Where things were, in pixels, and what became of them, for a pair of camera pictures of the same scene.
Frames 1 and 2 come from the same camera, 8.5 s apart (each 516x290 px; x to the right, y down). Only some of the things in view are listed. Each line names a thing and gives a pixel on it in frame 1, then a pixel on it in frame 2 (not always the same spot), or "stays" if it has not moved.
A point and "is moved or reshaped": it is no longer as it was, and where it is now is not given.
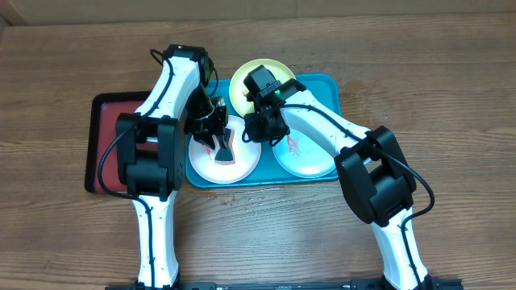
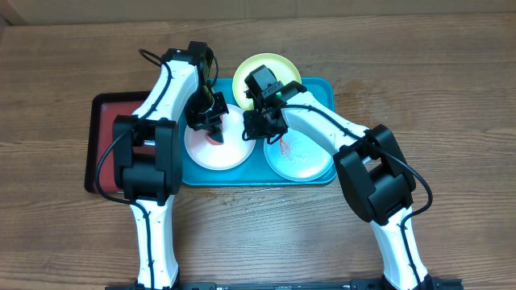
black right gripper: (256, 123) stays
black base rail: (456, 284) stays
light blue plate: (303, 154) is moved or reshaped
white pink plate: (247, 156) is moved or reshaped
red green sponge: (226, 155) is moved or reshaped
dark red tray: (107, 113) stays
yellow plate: (237, 85) is moved or reshaped
